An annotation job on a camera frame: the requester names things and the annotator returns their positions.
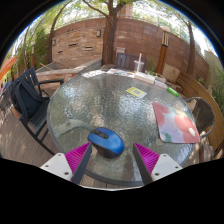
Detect thick white book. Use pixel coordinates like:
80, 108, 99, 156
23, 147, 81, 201
133, 71, 156, 85

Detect black metal chair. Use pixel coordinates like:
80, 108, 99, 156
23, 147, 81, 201
9, 67, 65, 156

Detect open colourful magazine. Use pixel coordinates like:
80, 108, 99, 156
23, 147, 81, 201
106, 68, 135, 78

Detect blue computer mouse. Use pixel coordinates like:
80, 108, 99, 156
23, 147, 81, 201
87, 127, 126, 160

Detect yellow square card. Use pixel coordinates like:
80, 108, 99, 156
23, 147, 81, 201
125, 86, 148, 99

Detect slim tree trunk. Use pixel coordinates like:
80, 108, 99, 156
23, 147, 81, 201
181, 16, 198, 77

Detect white label strip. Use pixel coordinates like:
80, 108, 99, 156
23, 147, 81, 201
81, 69, 106, 79

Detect beige stone slab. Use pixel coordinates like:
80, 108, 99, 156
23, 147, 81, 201
163, 63, 181, 84

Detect curved wooden bench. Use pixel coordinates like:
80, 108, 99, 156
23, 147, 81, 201
176, 71, 224, 158

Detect dark slatted wooden chair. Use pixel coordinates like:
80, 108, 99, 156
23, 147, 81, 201
115, 52, 148, 72

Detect brown wicker chair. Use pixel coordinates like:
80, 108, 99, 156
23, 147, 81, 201
184, 96, 216, 139

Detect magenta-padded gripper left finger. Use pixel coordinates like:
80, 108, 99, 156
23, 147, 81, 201
40, 142, 94, 186

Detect wooden garden lamp post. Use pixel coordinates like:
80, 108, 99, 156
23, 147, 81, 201
155, 25, 171, 75

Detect forked tree trunk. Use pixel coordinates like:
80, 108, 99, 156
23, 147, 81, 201
82, 0, 134, 65

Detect orange fabric canopy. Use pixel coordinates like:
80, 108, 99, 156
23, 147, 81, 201
0, 55, 18, 81

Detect small green object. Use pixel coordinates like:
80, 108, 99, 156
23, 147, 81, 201
166, 86, 180, 98

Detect floral mouse pad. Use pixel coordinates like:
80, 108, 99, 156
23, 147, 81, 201
152, 101, 201, 144

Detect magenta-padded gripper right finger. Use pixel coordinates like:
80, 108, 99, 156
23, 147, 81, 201
132, 142, 184, 186

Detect small pale book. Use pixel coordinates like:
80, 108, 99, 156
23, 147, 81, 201
153, 79, 169, 90

